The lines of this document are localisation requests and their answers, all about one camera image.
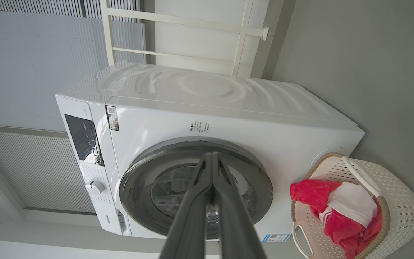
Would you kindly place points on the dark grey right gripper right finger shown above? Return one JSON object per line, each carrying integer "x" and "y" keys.
{"x": 235, "y": 223}

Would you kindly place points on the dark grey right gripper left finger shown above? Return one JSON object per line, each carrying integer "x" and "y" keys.
{"x": 189, "y": 223}

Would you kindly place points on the dark grey round washer door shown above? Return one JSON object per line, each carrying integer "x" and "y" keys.
{"x": 138, "y": 194}

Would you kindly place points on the red and white garment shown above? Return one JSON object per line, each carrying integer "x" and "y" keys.
{"x": 311, "y": 194}

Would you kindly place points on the white front-load washing machine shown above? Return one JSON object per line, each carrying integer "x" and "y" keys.
{"x": 210, "y": 108}

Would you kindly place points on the cream perforated laundry basket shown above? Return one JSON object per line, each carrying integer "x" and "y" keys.
{"x": 401, "y": 201}

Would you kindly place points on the blue QR code sticker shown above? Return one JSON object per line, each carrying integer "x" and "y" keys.
{"x": 276, "y": 237}

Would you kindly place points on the white washer control knob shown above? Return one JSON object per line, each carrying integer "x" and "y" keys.
{"x": 95, "y": 187}

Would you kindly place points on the dark QR code sticker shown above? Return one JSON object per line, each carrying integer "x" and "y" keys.
{"x": 113, "y": 118}

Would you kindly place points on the black washer display panel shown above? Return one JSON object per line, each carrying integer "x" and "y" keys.
{"x": 83, "y": 138}

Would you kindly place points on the white pleated window blind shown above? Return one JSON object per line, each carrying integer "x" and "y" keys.
{"x": 31, "y": 72}

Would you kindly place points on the white metal rack frame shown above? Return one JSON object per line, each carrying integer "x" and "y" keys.
{"x": 178, "y": 21}

